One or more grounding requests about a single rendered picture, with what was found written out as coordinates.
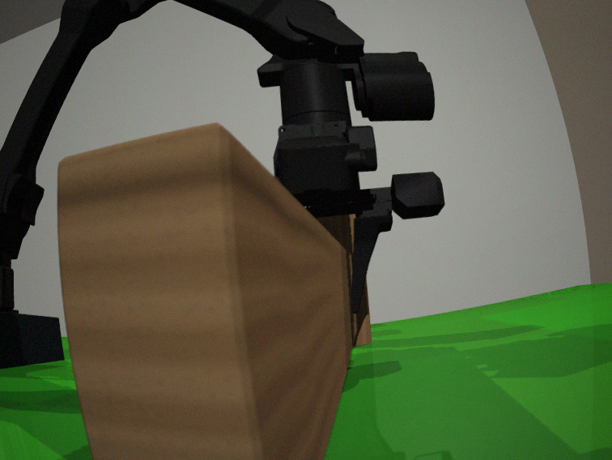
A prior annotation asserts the brown wooden board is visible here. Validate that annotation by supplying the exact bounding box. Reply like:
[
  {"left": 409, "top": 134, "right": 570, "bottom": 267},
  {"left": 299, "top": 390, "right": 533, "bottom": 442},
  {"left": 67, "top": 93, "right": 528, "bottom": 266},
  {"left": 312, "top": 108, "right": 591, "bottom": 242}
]
[{"left": 57, "top": 122, "right": 357, "bottom": 460}]

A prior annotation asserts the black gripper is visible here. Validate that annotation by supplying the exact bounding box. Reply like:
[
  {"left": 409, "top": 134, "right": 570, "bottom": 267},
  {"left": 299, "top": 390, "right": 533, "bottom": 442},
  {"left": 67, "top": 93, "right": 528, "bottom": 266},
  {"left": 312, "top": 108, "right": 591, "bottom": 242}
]
[{"left": 283, "top": 112, "right": 445, "bottom": 313}]

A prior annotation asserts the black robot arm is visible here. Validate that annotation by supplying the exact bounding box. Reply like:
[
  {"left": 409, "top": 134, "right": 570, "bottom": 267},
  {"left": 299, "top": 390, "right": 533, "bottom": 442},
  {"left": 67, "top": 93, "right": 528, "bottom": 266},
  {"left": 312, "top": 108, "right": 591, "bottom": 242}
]
[{"left": 0, "top": 0, "right": 435, "bottom": 313}]

